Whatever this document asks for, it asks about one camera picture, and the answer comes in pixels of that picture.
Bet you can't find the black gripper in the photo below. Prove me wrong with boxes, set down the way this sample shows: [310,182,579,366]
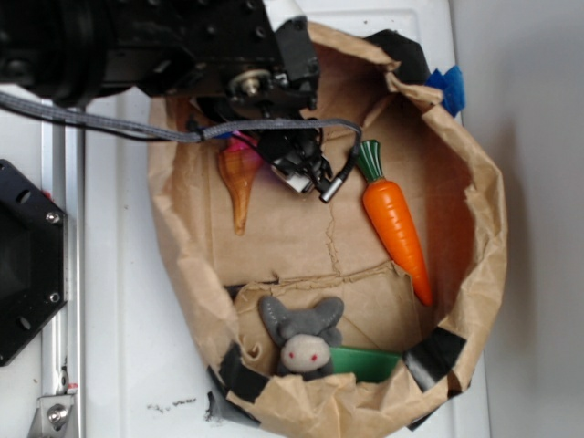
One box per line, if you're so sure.
[189,16,320,161]

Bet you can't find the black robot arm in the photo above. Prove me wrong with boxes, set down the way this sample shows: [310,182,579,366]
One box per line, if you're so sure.
[1,1,320,161]

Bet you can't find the orange toy carrot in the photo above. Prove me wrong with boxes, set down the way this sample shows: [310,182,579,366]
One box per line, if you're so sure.
[358,140,433,307]

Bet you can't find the brown paper bag tray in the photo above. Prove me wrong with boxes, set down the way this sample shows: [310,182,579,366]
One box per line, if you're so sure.
[148,23,507,437]

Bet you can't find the grey plush bunny toy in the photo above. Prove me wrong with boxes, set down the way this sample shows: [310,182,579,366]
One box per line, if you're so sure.
[259,297,344,381]

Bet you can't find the green plastic block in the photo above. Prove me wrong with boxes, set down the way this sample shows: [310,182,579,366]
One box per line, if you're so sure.
[330,346,401,383]

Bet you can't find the white plastic tray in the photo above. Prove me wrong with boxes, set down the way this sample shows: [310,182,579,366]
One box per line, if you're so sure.
[79,1,491,437]

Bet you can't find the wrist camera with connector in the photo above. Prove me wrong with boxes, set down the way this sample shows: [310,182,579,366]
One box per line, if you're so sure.
[271,154,357,203]

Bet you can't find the grey braided cable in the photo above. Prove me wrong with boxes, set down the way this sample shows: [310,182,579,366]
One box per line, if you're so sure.
[0,89,364,174]

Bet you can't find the aluminium frame rail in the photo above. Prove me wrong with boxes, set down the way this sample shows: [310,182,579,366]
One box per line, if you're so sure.
[27,120,86,437]

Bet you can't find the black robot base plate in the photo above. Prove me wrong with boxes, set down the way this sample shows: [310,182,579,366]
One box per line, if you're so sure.
[1,160,67,367]

